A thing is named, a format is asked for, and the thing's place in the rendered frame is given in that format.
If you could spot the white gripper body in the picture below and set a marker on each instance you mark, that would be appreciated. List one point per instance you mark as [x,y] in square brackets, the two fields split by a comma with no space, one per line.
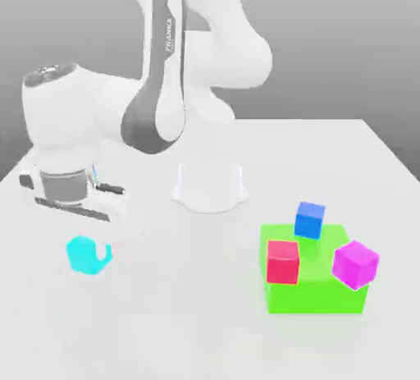
[98,211]

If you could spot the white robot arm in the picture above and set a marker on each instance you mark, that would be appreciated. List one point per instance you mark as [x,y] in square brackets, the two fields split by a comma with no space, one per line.
[203,68]

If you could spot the small red cube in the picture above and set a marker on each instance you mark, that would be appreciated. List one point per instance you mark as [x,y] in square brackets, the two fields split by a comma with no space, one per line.
[283,263]

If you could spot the small blue cube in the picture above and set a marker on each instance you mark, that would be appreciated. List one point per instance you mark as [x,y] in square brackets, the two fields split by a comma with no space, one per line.
[309,222]

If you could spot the small magenta cube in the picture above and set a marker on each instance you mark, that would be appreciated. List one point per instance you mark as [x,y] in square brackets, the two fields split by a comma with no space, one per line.
[356,265]

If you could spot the large green box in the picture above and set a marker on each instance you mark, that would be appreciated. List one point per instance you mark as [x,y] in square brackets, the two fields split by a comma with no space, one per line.
[315,294]

